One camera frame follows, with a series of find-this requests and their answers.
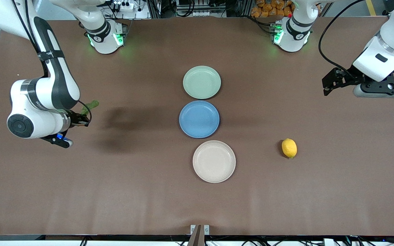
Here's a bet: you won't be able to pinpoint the beige round plate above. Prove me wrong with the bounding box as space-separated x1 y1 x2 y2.
193 140 236 183

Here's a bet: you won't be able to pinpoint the metal table edge bracket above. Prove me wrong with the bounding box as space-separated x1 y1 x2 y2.
190 224 210 246

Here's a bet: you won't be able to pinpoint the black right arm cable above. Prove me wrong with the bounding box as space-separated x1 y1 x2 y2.
11 0 92 125

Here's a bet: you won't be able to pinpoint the yellow lemon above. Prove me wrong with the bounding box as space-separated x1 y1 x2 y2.
281 138 298 159

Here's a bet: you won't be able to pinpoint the blue round plate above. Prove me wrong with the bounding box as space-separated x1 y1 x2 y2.
179 100 220 139

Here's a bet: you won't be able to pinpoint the green lettuce leaf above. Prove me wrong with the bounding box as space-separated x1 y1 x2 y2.
80 99 100 115

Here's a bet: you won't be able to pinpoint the light green round plate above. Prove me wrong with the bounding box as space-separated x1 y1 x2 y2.
183 65 222 100

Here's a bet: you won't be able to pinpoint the orange snack bags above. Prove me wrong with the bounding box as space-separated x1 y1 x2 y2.
251 0 295 18

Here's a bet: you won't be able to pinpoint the white power strip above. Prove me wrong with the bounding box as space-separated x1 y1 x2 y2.
111 1 135 11

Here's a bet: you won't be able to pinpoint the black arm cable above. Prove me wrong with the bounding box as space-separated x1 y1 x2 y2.
318 0 367 79
11 0 92 125

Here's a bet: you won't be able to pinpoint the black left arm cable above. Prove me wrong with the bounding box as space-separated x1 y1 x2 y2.
318 0 367 79

